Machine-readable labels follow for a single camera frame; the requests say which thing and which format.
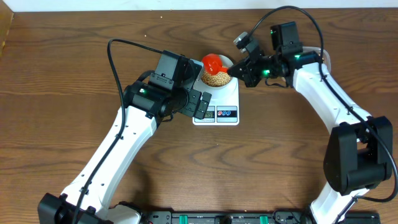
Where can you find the grey round bowl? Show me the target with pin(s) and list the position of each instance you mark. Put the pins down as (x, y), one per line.
(219, 80)

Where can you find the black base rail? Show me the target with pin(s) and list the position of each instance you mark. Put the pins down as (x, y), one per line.
(163, 217)

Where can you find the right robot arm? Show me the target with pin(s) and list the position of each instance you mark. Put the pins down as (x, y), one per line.
(359, 152)

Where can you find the red plastic measuring scoop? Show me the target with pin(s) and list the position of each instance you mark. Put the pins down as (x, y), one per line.
(213, 64)

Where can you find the white digital kitchen scale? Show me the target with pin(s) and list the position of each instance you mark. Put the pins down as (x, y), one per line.
(223, 109)

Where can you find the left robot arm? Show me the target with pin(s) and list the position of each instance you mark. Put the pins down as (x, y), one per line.
(153, 98)

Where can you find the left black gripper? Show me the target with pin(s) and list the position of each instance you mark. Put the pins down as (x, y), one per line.
(193, 97)

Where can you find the clear plastic container of beans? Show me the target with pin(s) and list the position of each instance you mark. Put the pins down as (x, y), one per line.
(326, 56)

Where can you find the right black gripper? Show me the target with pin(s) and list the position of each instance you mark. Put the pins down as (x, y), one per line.
(247, 74)

